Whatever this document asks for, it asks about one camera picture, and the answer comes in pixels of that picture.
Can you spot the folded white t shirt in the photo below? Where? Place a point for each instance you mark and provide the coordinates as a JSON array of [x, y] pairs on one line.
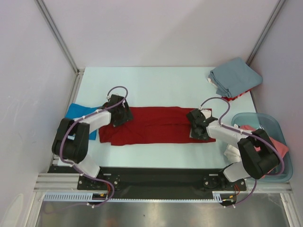
[[211, 82]]

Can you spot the folded bright blue t shirt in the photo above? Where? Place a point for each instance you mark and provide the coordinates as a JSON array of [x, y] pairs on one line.
[[77, 111]]

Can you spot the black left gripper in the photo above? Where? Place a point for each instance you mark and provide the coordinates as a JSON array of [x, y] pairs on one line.
[[127, 116]]

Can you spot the pink t shirt in basin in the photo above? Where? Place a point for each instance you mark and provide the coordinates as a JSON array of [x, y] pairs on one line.
[[280, 147]]

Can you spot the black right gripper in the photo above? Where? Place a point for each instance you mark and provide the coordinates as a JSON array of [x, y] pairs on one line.
[[196, 132]]

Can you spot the white slotted cable duct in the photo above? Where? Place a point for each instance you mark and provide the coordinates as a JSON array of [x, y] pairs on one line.
[[99, 197]]

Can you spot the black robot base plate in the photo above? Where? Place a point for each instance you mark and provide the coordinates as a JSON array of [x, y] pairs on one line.
[[166, 182]]

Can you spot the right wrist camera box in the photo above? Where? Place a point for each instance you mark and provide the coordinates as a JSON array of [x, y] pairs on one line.
[[207, 113]]

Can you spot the translucent blue plastic basin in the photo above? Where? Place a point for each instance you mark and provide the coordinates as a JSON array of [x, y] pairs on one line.
[[273, 129]]

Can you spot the right aluminium frame post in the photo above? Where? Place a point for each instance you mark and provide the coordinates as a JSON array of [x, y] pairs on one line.
[[265, 31]]

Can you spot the front aluminium frame rail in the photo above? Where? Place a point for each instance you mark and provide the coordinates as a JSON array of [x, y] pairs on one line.
[[47, 182]]

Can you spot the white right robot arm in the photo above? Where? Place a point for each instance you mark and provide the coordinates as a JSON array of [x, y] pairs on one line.
[[258, 154]]

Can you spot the aluminium frame post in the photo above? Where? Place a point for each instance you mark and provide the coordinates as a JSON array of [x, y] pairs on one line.
[[265, 31], [56, 33]]

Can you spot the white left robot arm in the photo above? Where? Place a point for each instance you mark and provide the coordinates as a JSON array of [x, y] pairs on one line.
[[71, 142]]

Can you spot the folded red printed t shirt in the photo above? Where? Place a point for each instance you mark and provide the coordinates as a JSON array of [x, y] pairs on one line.
[[228, 99]]

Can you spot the left aluminium frame post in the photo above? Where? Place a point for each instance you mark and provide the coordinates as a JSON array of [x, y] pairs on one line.
[[56, 33]]

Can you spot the folded grey-blue t shirt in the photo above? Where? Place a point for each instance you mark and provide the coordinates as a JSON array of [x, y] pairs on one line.
[[234, 77]]

